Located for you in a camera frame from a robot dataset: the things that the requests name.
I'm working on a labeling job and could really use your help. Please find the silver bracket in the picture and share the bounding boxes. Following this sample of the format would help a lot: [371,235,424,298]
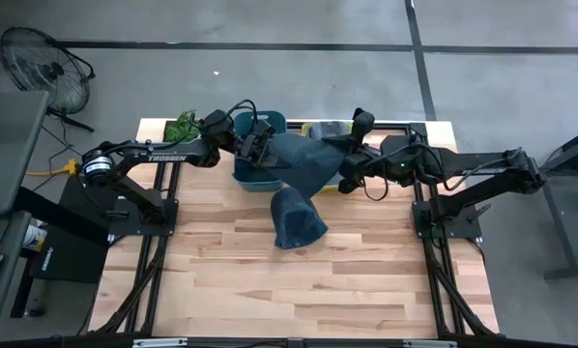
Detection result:
[132,337,189,348]
[403,339,458,348]

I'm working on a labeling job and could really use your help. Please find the dark teal cap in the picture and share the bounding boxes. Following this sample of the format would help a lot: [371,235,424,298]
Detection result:
[269,131,350,200]

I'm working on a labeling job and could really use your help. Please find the teal plastic basket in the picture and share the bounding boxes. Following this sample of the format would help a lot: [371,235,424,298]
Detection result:
[232,110,290,193]

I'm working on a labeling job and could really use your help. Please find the white can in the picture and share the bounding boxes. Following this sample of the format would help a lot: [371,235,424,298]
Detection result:
[21,219,48,253]

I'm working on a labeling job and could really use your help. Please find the yellow plug cord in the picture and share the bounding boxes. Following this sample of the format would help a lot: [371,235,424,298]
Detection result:
[25,158,81,178]

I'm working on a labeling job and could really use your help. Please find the black frame bar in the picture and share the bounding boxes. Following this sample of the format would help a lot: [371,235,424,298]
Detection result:
[0,333,578,348]

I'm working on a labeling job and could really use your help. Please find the grey desk top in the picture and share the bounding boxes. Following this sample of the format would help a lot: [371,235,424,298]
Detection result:
[0,90,51,217]

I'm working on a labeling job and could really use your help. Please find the black Trossen controller box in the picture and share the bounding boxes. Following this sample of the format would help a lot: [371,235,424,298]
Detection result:
[27,225,111,284]

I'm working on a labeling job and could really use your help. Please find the grey desk panel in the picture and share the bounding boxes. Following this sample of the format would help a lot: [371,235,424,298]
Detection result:
[0,210,33,337]

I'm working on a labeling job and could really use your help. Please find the black aluminium table frame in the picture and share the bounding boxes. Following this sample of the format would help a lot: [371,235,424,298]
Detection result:
[95,118,501,337]

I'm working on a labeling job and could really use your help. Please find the black floor fan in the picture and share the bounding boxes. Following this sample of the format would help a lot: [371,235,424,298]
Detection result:
[0,26,97,134]

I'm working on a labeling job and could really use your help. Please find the grey cap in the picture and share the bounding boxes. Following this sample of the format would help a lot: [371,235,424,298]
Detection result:
[307,120,355,143]

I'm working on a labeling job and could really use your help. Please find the dark blue denim cap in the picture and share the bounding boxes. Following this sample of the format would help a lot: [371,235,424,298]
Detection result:
[269,187,331,251]

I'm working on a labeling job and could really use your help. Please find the green plant in white pot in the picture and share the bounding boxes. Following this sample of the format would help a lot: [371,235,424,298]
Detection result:
[165,109,201,144]

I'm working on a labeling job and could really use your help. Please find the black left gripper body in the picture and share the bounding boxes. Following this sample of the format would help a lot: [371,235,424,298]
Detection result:
[238,118,278,168]

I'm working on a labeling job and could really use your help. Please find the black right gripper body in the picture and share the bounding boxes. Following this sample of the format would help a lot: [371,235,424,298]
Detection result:
[337,140,388,195]

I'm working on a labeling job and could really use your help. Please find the grey metal table stand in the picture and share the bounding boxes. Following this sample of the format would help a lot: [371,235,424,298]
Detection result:
[512,123,578,281]

